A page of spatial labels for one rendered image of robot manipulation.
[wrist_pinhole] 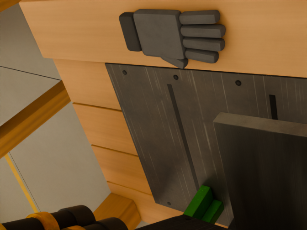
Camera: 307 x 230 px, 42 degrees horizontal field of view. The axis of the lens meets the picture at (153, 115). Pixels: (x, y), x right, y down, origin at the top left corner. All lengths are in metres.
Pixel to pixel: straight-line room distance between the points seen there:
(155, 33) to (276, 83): 0.21
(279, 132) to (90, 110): 0.69
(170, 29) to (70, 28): 0.27
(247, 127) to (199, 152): 0.44
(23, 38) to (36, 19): 1.85
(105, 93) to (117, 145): 0.17
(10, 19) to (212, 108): 2.17
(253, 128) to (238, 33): 0.26
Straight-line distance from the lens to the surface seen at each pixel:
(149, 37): 0.70
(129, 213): 1.18
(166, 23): 0.66
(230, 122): 0.42
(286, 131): 0.40
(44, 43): 0.96
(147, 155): 0.95
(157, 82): 0.78
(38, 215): 0.42
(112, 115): 0.97
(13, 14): 2.73
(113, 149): 1.07
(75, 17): 0.84
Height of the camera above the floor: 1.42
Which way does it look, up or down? 38 degrees down
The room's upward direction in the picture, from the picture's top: 136 degrees counter-clockwise
